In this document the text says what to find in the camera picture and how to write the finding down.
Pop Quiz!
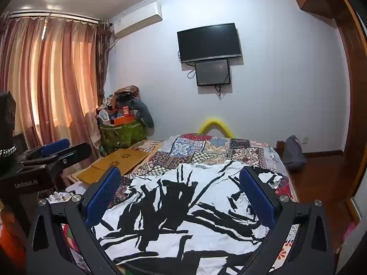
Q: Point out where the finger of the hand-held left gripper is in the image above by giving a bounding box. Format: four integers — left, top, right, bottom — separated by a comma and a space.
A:
17, 138, 71, 164
22, 142, 93, 176

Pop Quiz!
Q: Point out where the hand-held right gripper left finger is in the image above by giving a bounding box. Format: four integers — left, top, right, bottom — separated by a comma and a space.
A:
26, 166, 127, 275

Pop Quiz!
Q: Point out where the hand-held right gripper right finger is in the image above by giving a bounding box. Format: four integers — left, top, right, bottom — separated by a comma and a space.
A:
239, 165, 337, 275

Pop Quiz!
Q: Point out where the black and white t-shirt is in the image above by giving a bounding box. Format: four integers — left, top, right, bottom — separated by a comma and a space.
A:
92, 160, 291, 275

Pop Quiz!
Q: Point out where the pile of brown clothes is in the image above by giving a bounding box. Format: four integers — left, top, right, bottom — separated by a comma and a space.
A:
114, 85, 141, 102

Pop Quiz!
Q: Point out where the yellow mat with paw prints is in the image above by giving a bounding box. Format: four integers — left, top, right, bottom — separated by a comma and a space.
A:
77, 148, 150, 184

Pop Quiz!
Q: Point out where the green patterned bag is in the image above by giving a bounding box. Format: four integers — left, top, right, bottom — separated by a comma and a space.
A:
99, 119, 147, 157

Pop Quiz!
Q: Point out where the grey backpack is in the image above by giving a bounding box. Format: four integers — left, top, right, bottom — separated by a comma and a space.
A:
282, 135, 307, 173

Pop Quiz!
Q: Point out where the orange box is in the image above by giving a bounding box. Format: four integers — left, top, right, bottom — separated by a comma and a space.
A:
110, 115, 135, 127

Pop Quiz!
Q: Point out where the patchwork printed blanket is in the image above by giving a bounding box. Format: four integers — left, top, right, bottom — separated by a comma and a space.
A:
37, 133, 300, 275

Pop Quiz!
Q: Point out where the pink curtain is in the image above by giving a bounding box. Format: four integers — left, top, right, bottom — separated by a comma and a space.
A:
0, 13, 99, 157

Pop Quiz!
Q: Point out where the yellow foam arc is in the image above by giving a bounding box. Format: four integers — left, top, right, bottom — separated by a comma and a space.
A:
200, 116, 234, 138

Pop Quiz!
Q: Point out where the brown patterned curtain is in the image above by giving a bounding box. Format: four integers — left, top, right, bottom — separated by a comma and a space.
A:
96, 22, 113, 99

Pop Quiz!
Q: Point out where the white air conditioner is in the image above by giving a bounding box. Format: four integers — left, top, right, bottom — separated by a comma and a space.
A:
111, 1, 163, 38

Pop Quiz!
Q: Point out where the white curtain rail cover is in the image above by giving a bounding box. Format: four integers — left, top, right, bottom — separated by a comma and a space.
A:
8, 10, 101, 24

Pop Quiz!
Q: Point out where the small black wall monitor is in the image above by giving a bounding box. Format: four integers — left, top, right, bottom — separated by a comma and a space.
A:
195, 59, 231, 87

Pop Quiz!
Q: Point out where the black wall television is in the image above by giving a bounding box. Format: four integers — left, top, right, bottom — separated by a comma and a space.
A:
177, 22, 242, 63

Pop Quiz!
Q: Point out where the wooden door frame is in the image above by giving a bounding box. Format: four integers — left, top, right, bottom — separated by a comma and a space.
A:
329, 0, 367, 222

